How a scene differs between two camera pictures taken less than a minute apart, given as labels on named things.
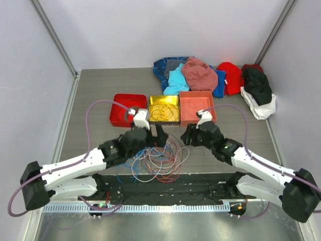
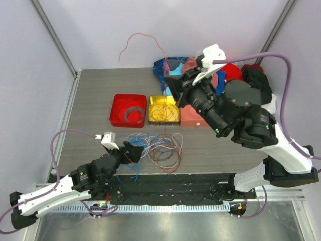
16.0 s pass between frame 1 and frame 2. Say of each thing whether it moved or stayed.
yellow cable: stayed
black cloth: stayed
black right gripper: moved
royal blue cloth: stayed
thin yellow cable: stayed
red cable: moved
